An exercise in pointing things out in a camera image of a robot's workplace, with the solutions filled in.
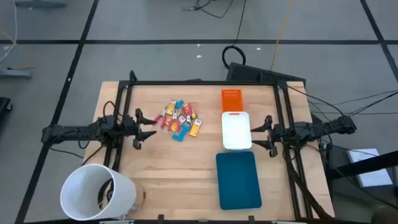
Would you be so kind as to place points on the white plastic tray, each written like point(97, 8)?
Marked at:
point(236, 130)

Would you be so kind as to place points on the black metal beam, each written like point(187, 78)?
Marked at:
point(367, 163)

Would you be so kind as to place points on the orange plastic basket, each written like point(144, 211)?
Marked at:
point(231, 99)

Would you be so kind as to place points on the clear plastic container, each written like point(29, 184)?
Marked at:
point(140, 196)

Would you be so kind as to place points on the black aluminium table frame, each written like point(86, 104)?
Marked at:
point(202, 82)

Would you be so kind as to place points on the white booklet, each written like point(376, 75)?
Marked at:
point(373, 179)

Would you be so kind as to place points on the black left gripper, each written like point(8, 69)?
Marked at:
point(130, 128)

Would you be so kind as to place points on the blue Ticonderoga eraser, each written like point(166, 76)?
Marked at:
point(187, 127)
point(179, 104)
point(177, 138)
point(183, 133)

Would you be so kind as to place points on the white cylindrical bucket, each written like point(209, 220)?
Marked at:
point(81, 193)

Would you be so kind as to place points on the black perforated metal box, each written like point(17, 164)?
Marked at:
point(255, 74)

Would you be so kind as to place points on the black table edge bracket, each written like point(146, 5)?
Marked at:
point(160, 217)
point(251, 218)

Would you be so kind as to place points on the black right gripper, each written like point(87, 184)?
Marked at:
point(277, 133)

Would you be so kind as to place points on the grey metal stand foot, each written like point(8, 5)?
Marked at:
point(40, 3)
point(15, 74)

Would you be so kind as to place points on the teal plastic tray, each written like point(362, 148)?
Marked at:
point(238, 180)

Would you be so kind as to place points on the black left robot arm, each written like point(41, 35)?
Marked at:
point(71, 132)

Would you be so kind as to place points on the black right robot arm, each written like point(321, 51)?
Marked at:
point(311, 129)

